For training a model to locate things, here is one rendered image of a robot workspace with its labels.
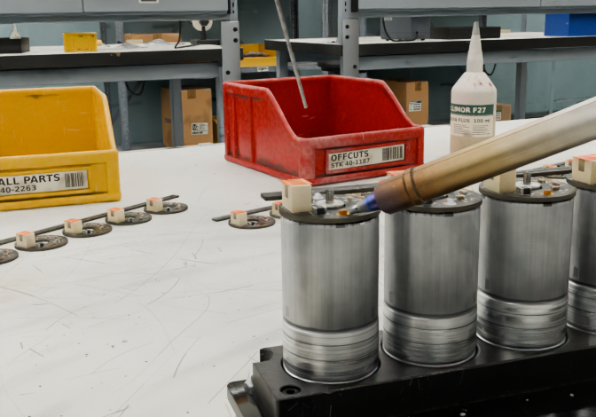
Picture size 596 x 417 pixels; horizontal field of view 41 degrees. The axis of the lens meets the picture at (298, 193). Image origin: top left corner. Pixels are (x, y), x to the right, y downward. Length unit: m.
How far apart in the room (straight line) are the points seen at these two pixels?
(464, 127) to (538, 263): 0.40
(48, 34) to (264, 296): 4.32
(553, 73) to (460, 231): 5.96
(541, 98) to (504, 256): 5.90
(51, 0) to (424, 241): 2.31
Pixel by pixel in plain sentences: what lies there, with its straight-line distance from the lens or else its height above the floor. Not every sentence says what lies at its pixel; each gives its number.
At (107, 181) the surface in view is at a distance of 0.48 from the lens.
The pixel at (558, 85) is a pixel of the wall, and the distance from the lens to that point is 6.20.
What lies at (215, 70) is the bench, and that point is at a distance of 2.66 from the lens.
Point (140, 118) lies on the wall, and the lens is 4.72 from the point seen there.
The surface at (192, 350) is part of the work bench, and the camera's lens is 0.27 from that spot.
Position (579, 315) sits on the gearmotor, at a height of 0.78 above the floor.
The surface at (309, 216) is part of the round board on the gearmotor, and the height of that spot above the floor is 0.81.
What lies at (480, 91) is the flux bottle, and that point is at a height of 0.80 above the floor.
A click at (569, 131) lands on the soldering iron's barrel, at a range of 0.16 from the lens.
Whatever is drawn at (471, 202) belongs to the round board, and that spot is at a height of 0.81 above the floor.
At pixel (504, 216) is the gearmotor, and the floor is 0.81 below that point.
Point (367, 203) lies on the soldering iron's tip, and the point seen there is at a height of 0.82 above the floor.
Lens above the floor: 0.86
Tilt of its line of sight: 13 degrees down
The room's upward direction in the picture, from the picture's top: 1 degrees counter-clockwise
